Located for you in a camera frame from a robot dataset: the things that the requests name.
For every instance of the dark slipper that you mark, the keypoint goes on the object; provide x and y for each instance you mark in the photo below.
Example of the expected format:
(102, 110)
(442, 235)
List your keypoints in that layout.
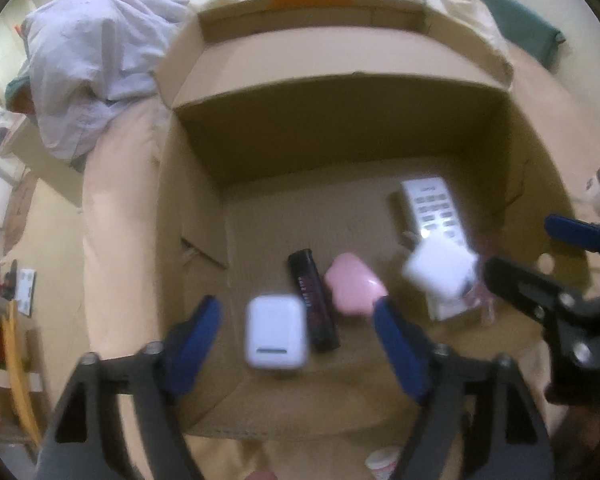
(12, 275)

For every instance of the white wall charger cube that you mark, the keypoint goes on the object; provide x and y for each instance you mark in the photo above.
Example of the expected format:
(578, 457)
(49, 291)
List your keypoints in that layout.
(437, 267)

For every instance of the yellow wooden chair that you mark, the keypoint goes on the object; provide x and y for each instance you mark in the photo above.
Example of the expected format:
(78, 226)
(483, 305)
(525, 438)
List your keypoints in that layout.
(22, 390)

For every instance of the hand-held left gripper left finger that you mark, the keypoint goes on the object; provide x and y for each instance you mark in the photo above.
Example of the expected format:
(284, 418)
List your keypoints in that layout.
(195, 345)

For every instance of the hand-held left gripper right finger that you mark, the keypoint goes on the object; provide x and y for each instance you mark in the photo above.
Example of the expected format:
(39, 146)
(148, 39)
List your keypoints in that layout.
(400, 355)

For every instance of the white remote control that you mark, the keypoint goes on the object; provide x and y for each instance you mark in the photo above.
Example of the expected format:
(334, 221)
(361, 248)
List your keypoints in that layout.
(435, 205)

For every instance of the floor scale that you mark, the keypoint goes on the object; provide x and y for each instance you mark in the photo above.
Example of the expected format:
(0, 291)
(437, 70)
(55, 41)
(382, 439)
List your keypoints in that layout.
(26, 292)

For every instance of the green cushion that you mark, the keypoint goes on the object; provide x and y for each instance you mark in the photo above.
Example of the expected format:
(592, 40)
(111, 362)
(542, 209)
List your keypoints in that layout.
(520, 25)

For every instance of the cream printed duvet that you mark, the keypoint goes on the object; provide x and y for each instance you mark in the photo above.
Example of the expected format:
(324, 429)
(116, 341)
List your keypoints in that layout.
(460, 5)

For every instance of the cardboard box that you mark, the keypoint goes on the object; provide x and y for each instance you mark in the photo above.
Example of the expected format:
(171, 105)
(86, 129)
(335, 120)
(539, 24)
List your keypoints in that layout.
(330, 125)

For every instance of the pale blue blanket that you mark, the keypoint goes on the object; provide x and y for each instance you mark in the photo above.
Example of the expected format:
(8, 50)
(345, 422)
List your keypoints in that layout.
(90, 60)

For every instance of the black cylindrical tube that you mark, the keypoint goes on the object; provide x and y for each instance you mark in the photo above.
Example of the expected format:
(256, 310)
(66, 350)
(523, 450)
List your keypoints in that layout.
(312, 300)

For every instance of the white earbuds case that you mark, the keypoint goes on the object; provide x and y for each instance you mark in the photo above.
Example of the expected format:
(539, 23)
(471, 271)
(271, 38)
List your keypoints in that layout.
(275, 335)

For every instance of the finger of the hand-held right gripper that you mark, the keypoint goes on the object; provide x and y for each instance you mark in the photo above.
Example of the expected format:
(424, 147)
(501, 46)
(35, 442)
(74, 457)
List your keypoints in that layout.
(525, 280)
(565, 227)

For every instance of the pink case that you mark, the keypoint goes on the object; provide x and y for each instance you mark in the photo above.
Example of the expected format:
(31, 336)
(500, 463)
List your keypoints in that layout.
(352, 285)

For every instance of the wooden bedside cabinet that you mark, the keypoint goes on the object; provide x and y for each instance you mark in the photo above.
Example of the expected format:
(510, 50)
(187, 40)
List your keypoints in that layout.
(40, 165)

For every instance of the brown floor rug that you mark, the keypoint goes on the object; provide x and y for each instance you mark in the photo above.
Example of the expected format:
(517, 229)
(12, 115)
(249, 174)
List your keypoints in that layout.
(17, 210)

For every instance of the teal cloth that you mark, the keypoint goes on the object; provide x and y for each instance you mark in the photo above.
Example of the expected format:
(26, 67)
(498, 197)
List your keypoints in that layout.
(16, 91)

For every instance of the white washing machine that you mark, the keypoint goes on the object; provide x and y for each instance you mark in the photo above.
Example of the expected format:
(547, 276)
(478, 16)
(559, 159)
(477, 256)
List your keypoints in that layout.
(0, 130)

